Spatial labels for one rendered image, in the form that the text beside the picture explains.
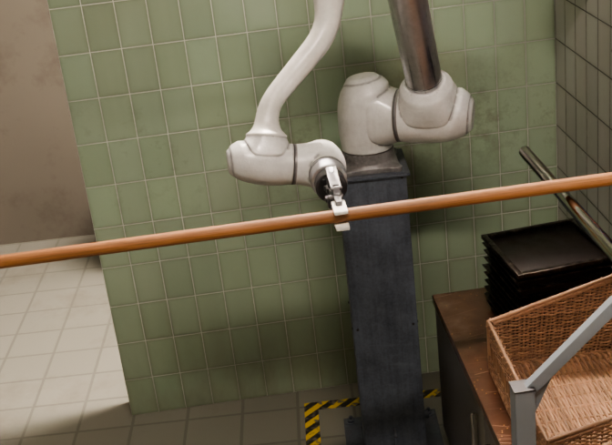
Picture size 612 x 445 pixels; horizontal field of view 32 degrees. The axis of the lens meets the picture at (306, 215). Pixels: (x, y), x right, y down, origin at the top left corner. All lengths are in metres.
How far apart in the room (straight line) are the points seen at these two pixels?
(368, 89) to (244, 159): 0.59
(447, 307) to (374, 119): 0.61
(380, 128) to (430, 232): 0.79
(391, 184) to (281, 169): 0.60
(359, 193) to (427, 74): 0.43
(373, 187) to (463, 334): 0.49
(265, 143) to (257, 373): 1.50
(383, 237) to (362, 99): 0.43
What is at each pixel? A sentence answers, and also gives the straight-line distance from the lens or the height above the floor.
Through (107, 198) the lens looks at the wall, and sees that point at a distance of 3.60.
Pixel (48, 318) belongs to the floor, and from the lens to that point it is 4.81.
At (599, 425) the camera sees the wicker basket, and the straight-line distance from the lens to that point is 2.38.
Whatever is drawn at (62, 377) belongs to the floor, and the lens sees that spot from 4.33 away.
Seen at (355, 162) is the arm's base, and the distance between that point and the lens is 3.08.
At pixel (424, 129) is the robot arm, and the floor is 1.14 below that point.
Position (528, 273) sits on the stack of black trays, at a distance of 2.86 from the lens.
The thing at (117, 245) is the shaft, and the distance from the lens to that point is 2.32.
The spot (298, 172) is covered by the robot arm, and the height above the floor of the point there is 1.21.
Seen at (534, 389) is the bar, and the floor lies 0.95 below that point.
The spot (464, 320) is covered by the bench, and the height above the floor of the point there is 0.58.
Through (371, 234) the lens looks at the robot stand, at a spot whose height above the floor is 0.82.
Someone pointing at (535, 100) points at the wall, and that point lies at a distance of 3.65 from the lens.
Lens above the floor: 2.11
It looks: 23 degrees down
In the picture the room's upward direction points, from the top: 7 degrees counter-clockwise
